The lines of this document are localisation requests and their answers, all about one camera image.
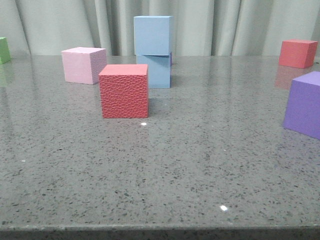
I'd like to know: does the green foam cube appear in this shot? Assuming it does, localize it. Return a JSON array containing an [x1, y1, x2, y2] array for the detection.
[[0, 37, 11, 65]]

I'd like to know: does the grey-green curtain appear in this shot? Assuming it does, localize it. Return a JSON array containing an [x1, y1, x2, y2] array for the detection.
[[0, 0, 320, 57]]

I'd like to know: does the pink foam cube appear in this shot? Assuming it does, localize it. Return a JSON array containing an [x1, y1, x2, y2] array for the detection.
[[61, 47, 107, 85]]

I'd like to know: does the light blue foam cube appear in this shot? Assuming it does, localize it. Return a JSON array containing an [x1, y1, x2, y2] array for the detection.
[[136, 55, 171, 89], [133, 16, 174, 56]]

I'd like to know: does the textured red foam cube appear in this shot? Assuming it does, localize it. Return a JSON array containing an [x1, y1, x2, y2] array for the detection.
[[98, 64, 149, 119]]

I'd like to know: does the far red foam cube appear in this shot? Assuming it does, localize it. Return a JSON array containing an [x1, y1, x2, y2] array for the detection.
[[278, 39, 318, 69]]

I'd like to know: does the near purple foam cube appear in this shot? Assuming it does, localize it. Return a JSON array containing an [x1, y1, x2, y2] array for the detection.
[[283, 71, 320, 139]]

